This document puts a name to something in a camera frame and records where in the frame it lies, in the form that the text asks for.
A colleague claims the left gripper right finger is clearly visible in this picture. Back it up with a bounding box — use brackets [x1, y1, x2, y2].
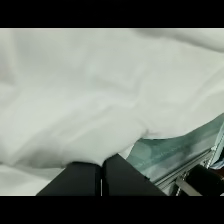
[101, 153, 168, 197]

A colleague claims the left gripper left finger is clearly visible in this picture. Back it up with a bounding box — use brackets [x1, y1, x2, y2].
[36, 161, 103, 197]

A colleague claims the white garment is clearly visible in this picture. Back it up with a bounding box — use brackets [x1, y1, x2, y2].
[0, 28, 224, 197]

